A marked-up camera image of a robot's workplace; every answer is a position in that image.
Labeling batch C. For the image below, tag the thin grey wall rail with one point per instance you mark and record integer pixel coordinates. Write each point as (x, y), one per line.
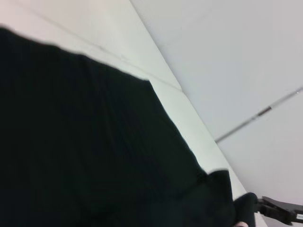
(264, 111)

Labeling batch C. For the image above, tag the black t-shirt with white print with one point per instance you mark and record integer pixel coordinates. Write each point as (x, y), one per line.
(82, 142)

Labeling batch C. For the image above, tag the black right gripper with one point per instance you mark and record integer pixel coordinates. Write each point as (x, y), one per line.
(281, 210)

